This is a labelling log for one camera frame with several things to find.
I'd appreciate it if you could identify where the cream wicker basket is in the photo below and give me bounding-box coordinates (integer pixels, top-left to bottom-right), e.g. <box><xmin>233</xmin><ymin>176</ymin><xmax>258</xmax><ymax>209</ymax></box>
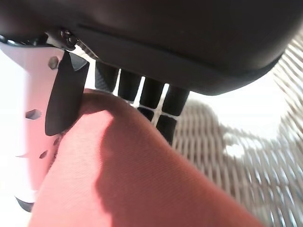
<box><xmin>127</xmin><ymin>37</ymin><xmax>303</xmax><ymax>227</ymax></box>

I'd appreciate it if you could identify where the red cloth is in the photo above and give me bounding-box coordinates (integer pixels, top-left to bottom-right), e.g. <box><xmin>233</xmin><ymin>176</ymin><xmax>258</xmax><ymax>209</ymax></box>
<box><xmin>28</xmin><ymin>88</ymin><xmax>266</xmax><ymax>227</ymax></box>

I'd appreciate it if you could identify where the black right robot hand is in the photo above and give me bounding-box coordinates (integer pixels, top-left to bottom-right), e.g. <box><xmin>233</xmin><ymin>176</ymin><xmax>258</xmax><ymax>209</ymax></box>
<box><xmin>0</xmin><ymin>0</ymin><xmax>303</xmax><ymax>213</ymax></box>

